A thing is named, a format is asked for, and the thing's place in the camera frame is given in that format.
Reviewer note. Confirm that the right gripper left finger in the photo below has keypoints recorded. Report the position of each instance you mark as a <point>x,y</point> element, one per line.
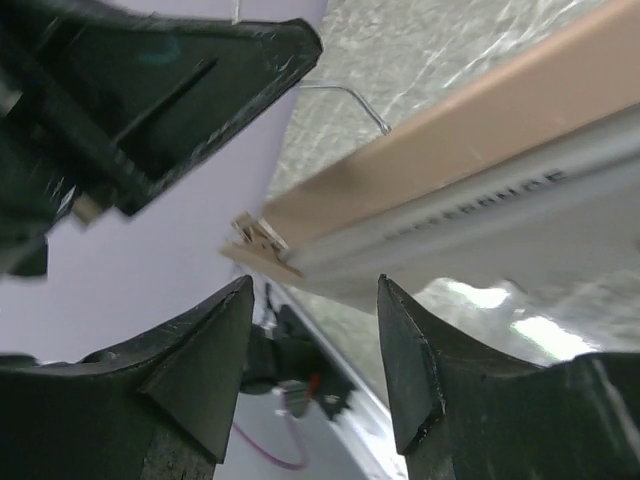
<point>157,406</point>

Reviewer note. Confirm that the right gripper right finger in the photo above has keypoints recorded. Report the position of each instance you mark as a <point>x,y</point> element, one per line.
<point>463,410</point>

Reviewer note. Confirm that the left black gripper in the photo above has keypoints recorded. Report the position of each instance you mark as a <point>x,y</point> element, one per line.
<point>140,101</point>

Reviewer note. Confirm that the wooden clip hanger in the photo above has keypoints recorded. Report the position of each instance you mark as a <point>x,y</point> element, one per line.
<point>583,73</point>

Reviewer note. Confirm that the aluminium mounting rail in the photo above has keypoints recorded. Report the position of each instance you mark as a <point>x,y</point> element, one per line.
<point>356,415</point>

